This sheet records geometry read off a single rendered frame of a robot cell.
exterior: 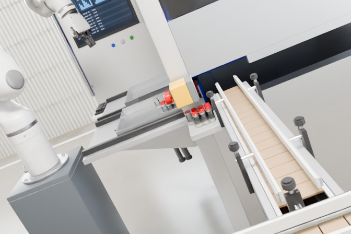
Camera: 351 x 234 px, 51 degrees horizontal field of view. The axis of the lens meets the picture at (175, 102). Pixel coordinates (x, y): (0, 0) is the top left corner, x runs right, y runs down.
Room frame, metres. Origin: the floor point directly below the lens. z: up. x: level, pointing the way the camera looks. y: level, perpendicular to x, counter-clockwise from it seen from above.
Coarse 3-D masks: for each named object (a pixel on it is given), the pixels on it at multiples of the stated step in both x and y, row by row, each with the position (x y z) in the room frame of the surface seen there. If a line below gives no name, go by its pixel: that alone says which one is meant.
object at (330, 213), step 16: (288, 192) 0.46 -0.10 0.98; (288, 208) 0.47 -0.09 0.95; (304, 208) 0.43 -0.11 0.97; (320, 208) 0.42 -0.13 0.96; (336, 208) 0.42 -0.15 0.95; (272, 224) 0.43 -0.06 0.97; (288, 224) 0.43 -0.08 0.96; (304, 224) 0.44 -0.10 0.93; (320, 224) 0.43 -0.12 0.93; (336, 224) 0.42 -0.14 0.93
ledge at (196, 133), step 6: (216, 120) 1.07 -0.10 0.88; (192, 126) 1.10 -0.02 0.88; (204, 126) 1.06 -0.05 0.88; (210, 126) 1.04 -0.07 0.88; (216, 126) 1.03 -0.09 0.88; (192, 132) 1.06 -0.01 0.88; (198, 132) 1.04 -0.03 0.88; (204, 132) 1.03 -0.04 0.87; (210, 132) 1.03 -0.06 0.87; (192, 138) 1.03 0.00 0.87; (198, 138) 1.03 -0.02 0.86
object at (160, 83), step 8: (152, 80) 1.84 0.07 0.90; (160, 80) 1.83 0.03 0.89; (168, 80) 1.78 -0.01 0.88; (128, 88) 1.83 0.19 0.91; (136, 88) 1.85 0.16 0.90; (144, 88) 1.83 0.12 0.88; (152, 88) 1.77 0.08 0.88; (160, 88) 1.58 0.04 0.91; (168, 88) 1.58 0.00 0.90; (128, 96) 1.73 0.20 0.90; (136, 96) 1.75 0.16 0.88; (144, 96) 1.58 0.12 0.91; (128, 104) 1.59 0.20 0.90
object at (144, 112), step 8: (160, 96) 1.49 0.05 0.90; (136, 104) 1.50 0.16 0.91; (144, 104) 1.50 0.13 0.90; (152, 104) 1.50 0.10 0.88; (128, 112) 1.51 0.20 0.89; (136, 112) 1.49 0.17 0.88; (144, 112) 1.45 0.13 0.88; (152, 112) 1.40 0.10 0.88; (160, 112) 1.36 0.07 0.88; (168, 112) 1.24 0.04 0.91; (176, 112) 1.23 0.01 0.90; (120, 120) 1.38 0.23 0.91; (128, 120) 1.43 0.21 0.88; (136, 120) 1.39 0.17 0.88; (144, 120) 1.35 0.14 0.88; (152, 120) 1.24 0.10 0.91; (120, 128) 1.32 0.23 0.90; (128, 128) 1.25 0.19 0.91
